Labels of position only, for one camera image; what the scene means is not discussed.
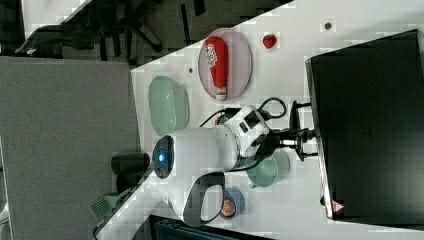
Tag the black cylinder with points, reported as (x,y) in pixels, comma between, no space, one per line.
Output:
(130,181)
(130,164)

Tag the red ketchup bottle toy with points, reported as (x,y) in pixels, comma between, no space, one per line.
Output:
(216,53)

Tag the grey partition panel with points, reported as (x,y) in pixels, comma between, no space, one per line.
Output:
(62,121)

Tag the blue bowl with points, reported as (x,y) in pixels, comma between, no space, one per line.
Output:
(235,195)

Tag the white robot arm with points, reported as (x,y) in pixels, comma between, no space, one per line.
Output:
(192,162)

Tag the grey round plate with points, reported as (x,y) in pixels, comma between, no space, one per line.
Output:
(239,64)

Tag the green spatula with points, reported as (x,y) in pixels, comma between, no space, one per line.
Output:
(105,205)

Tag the black office chair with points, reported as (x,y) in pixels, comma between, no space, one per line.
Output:
(102,19)

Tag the green cup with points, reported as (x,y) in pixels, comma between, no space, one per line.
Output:
(270,171)

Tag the orange slice toy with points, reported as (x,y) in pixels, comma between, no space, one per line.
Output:
(228,209)

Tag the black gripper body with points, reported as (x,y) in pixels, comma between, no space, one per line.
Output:
(278,139)

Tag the black toaster oven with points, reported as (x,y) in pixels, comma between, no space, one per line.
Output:
(367,103)

